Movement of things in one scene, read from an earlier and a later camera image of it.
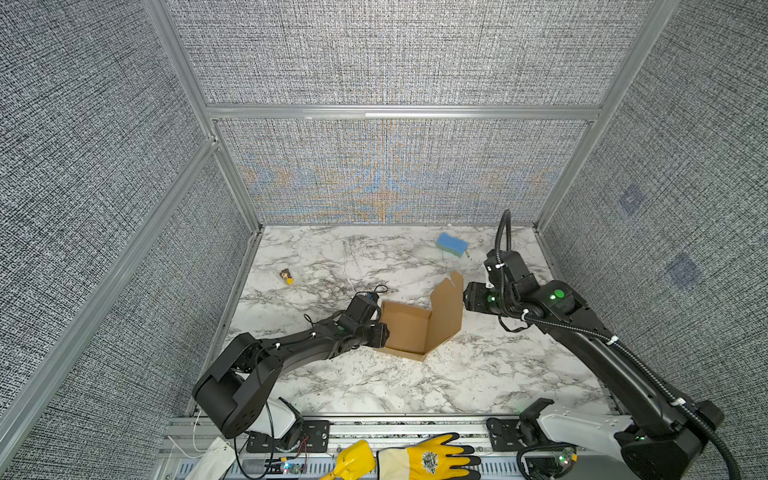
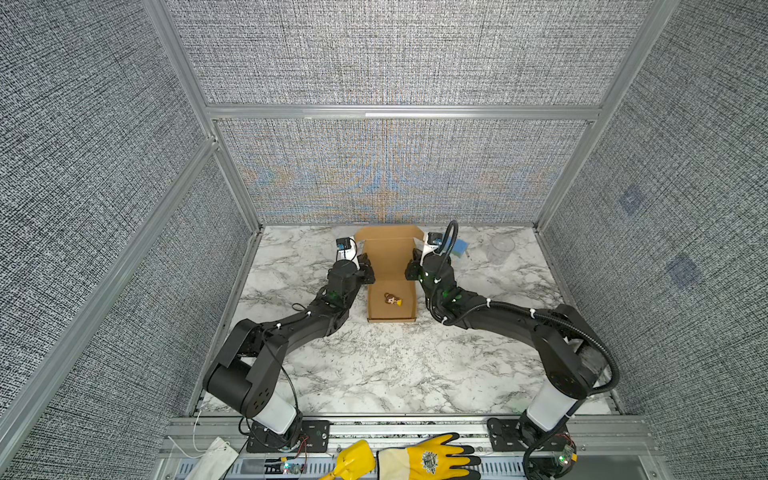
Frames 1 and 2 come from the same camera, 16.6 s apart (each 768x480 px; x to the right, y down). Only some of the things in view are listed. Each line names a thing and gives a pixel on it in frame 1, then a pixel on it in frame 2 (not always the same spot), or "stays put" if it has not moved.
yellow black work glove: (436, 459) stays put
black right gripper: (474, 297) → (411, 274)
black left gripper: (380, 339) → (368, 279)
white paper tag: (214, 462) stays put
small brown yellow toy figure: (285, 273) → (392, 300)
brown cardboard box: (418, 334) → (392, 298)
